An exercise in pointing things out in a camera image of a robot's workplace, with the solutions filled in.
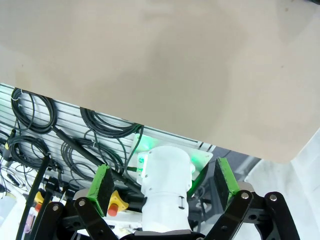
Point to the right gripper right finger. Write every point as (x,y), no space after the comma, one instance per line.
(225,185)

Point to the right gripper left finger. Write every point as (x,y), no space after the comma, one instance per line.
(100,187)

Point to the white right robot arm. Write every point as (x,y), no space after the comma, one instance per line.
(165,190)

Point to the yellow emergency stop button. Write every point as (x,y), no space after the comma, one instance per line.
(38,198)
(116,200)

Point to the black rod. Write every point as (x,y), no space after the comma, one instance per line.
(80,150)

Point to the black tripod leg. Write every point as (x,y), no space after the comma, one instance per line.
(35,187)

